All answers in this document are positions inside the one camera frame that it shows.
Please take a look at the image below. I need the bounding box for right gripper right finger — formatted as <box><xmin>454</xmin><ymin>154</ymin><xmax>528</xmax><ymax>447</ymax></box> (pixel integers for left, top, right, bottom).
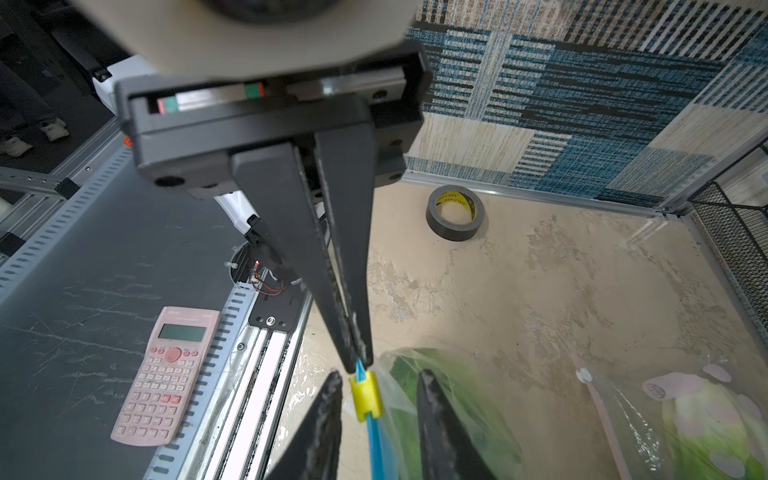
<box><xmin>417</xmin><ymin>370</ymin><xmax>495</xmax><ymax>480</ymax></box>

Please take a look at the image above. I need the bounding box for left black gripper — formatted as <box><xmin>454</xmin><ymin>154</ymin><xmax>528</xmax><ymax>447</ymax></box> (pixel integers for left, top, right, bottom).
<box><xmin>115</xmin><ymin>40</ymin><xmax>432</xmax><ymax>373</ymax></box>

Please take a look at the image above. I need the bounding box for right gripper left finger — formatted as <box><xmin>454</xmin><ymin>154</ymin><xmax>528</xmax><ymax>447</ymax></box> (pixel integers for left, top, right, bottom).
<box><xmin>267</xmin><ymin>371</ymin><xmax>343</xmax><ymax>480</ymax></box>

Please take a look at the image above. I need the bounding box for blue-zip clear bag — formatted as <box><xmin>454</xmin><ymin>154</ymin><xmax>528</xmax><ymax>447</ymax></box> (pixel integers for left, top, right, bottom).
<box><xmin>350</xmin><ymin>346</ymin><xmax>529</xmax><ymax>480</ymax></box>

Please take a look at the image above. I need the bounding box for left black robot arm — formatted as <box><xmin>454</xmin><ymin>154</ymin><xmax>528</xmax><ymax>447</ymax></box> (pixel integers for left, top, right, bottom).
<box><xmin>75</xmin><ymin>1</ymin><xmax>432</xmax><ymax>372</ymax></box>

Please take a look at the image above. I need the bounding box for left chinese cabbage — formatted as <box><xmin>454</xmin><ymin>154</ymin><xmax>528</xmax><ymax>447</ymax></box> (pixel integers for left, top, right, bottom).
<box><xmin>389</xmin><ymin>349</ymin><xmax>523</xmax><ymax>480</ymax></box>

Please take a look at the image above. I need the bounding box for cabbage in dotted bag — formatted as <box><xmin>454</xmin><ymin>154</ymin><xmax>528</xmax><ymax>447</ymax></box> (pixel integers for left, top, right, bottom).
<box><xmin>661</xmin><ymin>381</ymin><xmax>767</xmax><ymax>479</ymax></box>

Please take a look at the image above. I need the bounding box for pink-zip dotted bag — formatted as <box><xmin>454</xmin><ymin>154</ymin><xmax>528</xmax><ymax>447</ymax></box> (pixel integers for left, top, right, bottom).
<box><xmin>572</xmin><ymin>354</ymin><xmax>767</xmax><ymax>479</ymax></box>

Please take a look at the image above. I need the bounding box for grey tape roll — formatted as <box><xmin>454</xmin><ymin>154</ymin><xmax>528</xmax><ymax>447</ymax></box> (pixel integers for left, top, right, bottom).
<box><xmin>426</xmin><ymin>185</ymin><xmax>486</xmax><ymax>242</ymax></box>

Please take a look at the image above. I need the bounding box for pink calculator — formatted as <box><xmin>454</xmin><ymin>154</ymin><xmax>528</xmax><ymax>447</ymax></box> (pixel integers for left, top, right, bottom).
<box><xmin>111</xmin><ymin>306</ymin><xmax>220</xmax><ymax>447</ymax></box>

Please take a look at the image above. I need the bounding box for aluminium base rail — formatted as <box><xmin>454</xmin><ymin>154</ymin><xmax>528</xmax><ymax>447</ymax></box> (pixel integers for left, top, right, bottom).
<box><xmin>1</xmin><ymin>121</ymin><xmax>284</xmax><ymax>479</ymax></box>

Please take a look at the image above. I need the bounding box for black wire shelf rack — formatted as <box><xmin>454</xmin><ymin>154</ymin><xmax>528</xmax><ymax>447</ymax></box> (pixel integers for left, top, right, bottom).
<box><xmin>688</xmin><ymin>143</ymin><xmax>767</xmax><ymax>341</ymax></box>

